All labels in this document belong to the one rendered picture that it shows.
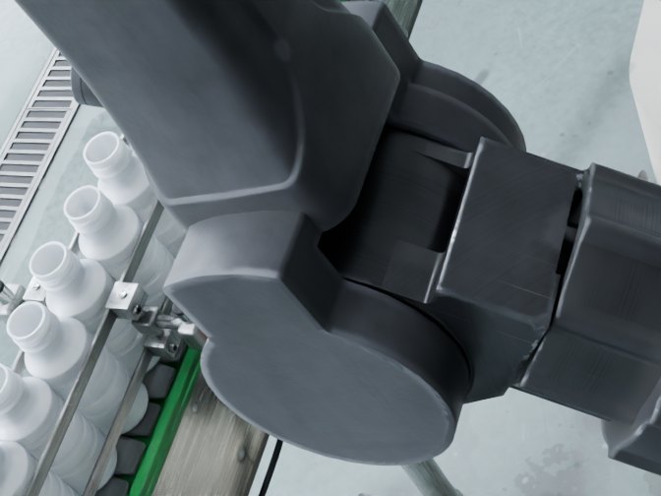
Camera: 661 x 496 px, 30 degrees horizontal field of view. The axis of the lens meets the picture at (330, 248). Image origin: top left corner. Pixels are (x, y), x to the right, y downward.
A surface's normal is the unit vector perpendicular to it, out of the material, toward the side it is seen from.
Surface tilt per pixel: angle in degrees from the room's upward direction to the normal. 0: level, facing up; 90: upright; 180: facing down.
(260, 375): 85
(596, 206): 33
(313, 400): 85
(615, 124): 0
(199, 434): 90
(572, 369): 73
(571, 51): 0
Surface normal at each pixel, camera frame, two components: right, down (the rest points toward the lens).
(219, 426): 0.89, 0.06
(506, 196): 0.16, -0.52
